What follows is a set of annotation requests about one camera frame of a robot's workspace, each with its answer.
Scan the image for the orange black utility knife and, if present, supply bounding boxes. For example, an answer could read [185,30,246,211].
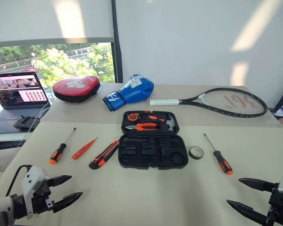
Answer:
[88,139,121,170]

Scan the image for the blue boxing glove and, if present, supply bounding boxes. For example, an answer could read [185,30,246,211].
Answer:
[102,73,155,112]

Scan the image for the orange tester pen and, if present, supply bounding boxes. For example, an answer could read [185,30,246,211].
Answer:
[71,137,99,161]

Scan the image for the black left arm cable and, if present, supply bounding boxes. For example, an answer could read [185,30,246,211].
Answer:
[5,164,33,197]

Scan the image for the black tennis racket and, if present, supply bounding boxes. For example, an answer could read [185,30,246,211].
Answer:
[149,87,268,119]

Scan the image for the orange black tape measure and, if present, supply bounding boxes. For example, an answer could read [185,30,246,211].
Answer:
[126,113,141,123]

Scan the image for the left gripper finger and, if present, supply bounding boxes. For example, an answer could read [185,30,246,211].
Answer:
[47,175,73,188]
[52,192,83,214]

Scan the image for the open laptop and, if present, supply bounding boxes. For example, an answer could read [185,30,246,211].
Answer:
[0,71,52,135]

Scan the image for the orange handled pliers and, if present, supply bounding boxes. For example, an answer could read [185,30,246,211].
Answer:
[125,122,161,132]

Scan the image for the black tool case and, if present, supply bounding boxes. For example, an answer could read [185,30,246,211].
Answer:
[117,110,189,170]

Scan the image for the dark window frame post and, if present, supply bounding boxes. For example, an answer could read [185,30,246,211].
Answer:
[110,0,124,83]

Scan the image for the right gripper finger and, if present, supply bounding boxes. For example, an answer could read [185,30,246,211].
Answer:
[226,199,270,226]
[238,178,279,193]

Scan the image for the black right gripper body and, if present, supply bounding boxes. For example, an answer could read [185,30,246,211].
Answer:
[266,187,283,226]

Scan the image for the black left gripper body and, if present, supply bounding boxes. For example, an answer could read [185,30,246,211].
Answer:
[31,179,55,215]

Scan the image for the black handheld controller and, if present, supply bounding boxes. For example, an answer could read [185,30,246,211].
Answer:
[13,116,41,130]

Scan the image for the red boxing punch mitt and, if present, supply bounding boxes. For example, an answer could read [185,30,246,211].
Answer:
[52,75,101,104]

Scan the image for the white roller blind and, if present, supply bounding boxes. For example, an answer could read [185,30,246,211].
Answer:
[0,0,115,48]

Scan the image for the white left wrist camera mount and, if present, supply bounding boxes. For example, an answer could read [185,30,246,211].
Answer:
[21,165,49,219]

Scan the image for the claw hammer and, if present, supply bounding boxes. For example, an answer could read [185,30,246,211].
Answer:
[141,113,178,132]

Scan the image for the black electrical tape roll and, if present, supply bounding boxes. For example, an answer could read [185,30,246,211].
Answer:
[188,145,205,160]

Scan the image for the white cable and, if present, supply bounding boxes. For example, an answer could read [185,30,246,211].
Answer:
[37,102,52,121]

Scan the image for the orange black screwdriver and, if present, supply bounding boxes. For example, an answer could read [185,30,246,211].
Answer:
[203,132,234,176]
[49,127,77,165]

